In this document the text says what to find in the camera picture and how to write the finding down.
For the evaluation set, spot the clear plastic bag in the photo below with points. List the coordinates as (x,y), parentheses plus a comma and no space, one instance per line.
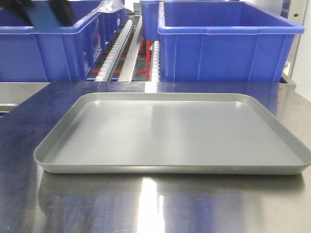
(109,6)

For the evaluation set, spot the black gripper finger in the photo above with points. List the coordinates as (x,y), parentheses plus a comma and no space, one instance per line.
(63,11)
(19,10)

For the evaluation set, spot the blue bin front right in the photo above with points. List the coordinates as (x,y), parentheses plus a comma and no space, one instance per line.
(222,41)

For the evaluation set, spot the white roller conveyor rail right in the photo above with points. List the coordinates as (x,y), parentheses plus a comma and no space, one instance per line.
(155,62)

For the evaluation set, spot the white roller conveyor rail left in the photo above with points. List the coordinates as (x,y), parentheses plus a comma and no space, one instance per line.
(108,68)

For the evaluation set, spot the blue bin front left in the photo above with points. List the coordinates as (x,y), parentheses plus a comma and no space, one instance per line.
(68,54)

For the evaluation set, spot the white roller conveyor rail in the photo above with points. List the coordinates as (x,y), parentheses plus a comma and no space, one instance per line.
(155,62)
(108,68)

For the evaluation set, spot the blue bin rear right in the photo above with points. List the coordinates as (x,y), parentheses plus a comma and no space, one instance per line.
(149,19)

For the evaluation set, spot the blue foam cube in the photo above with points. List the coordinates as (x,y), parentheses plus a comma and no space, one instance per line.
(42,16)

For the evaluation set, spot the red metal shelf frame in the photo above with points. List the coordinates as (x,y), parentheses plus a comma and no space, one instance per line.
(141,64)

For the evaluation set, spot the steel centre rail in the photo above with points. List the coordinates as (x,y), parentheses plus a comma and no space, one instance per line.
(128,70)

